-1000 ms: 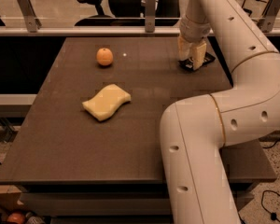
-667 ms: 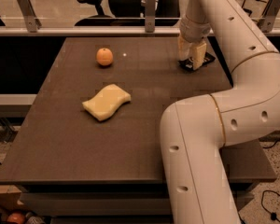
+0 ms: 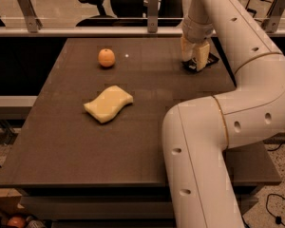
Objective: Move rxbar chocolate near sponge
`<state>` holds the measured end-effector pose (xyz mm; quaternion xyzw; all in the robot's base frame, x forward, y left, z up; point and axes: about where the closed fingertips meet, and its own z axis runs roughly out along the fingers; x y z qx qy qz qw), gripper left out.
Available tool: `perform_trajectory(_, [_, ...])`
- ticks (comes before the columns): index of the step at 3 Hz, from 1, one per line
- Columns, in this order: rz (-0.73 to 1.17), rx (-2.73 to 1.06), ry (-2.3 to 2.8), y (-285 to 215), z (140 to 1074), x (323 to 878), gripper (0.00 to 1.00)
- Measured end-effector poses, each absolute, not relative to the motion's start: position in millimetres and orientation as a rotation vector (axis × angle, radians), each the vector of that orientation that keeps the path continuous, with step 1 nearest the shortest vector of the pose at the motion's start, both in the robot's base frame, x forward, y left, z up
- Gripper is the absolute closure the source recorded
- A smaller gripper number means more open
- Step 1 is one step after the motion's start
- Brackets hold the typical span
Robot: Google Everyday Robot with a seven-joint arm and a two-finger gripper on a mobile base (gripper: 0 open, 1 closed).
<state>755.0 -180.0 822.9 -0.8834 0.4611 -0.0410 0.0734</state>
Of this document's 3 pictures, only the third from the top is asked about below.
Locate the black rxbar chocolate wrapper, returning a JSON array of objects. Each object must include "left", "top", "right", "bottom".
[{"left": 181, "top": 53, "right": 219, "bottom": 73}]

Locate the left metal rail bracket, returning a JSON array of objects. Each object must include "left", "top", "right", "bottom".
[{"left": 17, "top": 0, "right": 43, "bottom": 33}]

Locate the black power cable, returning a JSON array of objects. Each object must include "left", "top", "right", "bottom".
[{"left": 265, "top": 193, "right": 285, "bottom": 228}]

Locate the horizontal metal rail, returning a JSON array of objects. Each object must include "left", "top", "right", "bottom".
[{"left": 0, "top": 27, "right": 285, "bottom": 38}]

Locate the metal rail bracket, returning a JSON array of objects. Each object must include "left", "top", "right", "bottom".
[
  {"left": 262, "top": 0, "right": 285, "bottom": 33},
  {"left": 17, "top": 0, "right": 43, "bottom": 33},
  {"left": 147, "top": 0, "right": 159, "bottom": 33}
]

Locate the black office chair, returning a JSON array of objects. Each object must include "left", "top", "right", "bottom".
[{"left": 77, "top": 0, "right": 183, "bottom": 27}]

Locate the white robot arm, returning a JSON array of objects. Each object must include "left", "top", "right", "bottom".
[{"left": 161, "top": 0, "right": 285, "bottom": 228}]

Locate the orange fruit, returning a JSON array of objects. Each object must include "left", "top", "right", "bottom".
[{"left": 98, "top": 48, "right": 115, "bottom": 67}]

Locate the orange ball under table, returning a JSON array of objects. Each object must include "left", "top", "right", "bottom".
[{"left": 7, "top": 216, "right": 26, "bottom": 228}]

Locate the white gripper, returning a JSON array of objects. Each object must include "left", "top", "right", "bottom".
[{"left": 180, "top": 13, "right": 214, "bottom": 71}]

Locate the middle metal rail bracket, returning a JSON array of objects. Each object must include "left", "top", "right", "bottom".
[{"left": 147, "top": 0, "right": 159, "bottom": 33}]

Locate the yellow wavy sponge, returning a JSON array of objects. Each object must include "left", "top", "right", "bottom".
[{"left": 84, "top": 85, "right": 134, "bottom": 124}]

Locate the right metal rail bracket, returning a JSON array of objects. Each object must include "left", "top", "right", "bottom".
[{"left": 262, "top": 0, "right": 285, "bottom": 33}]

